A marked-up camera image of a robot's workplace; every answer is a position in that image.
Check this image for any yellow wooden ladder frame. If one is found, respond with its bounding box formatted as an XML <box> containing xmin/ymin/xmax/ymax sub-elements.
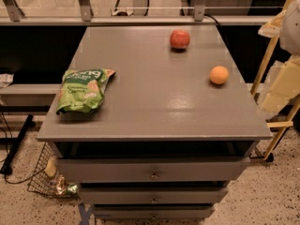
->
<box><xmin>250</xmin><ymin>0</ymin><xmax>300</xmax><ymax>162</ymax></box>

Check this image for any grey drawer cabinet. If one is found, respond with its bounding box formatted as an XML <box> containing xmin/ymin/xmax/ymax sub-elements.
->
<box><xmin>38</xmin><ymin>26</ymin><xmax>271</xmax><ymax>210</ymax></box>

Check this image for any bottom grey drawer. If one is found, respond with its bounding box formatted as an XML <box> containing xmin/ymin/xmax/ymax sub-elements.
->
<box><xmin>93</xmin><ymin>206</ymin><xmax>214</xmax><ymax>219</ymax></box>

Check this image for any red apple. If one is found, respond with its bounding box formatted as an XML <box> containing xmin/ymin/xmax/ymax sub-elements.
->
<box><xmin>170</xmin><ymin>30</ymin><xmax>190</xmax><ymax>50</ymax></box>

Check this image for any grey metal rail shelf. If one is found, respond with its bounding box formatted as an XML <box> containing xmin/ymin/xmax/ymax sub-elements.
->
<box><xmin>0</xmin><ymin>16</ymin><xmax>272</xmax><ymax>26</ymax></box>

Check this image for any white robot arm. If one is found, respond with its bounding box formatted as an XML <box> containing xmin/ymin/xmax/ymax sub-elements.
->
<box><xmin>258</xmin><ymin>0</ymin><xmax>300</xmax><ymax>113</ymax></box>

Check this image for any orange fruit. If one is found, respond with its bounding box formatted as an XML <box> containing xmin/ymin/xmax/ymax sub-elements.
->
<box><xmin>209</xmin><ymin>66</ymin><xmax>229</xmax><ymax>85</ymax></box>

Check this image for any black stand leg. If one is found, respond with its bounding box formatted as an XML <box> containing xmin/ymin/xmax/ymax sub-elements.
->
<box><xmin>0</xmin><ymin>114</ymin><xmax>35</xmax><ymax>175</ymax></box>

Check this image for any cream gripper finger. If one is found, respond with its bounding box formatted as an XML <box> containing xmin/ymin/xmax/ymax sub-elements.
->
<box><xmin>260</xmin><ymin>55</ymin><xmax>300</xmax><ymax>113</ymax></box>
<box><xmin>258</xmin><ymin>10</ymin><xmax>286</xmax><ymax>38</ymax></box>

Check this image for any green rice chip bag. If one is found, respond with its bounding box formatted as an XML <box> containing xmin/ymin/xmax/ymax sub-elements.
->
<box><xmin>56</xmin><ymin>68</ymin><xmax>115</xmax><ymax>114</ymax></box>

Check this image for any grey drawer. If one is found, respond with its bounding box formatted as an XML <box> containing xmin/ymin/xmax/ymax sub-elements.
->
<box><xmin>79</xmin><ymin>187</ymin><xmax>228</xmax><ymax>204</ymax></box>
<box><xmin>93</xmin><ymin>206</ymin><xmax>214</xmax><ymax>219</ymax></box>
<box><xmin>59</xmin><ymin>157</ymin><xmax>250</xmax><ymax>183</ymax></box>

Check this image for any snack wrapper in basket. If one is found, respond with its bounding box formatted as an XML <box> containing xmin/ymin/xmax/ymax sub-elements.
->
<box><xmin>55</xmin><ymin>174</ymin><xmax>78</xmax><ymax>196</ymax></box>

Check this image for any black cable on floor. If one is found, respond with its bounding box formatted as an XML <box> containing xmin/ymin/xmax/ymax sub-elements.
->
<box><xmin>0</xmin><ymin>110</ymin><xmax>48</xmax><ymax>186</ymax></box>

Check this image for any wire basket on floor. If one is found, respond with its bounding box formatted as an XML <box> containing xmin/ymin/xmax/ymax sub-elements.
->
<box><xmin>27</xmin><ymin>143</ymin><xmax>78</xmax><ymax>199</ymax></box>

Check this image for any top grey drawer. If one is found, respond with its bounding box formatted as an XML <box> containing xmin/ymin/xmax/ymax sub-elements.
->
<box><xmin>59</xmin><ymin>157</ymin><xmax>250</xmax><ymax>183</ymax></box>

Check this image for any black cable behind cabinet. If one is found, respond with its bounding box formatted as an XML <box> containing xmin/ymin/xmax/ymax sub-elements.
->
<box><xmin>204</xmin><ymin>13</ymin><xmax>233</xmax><ymax>49</ymax></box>

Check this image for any middle grey drawer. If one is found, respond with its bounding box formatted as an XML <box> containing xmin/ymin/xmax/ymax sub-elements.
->
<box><xmin>79</xmin><ymin>187</ymin><xmax>228</xmax><ymax>204</ymax></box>

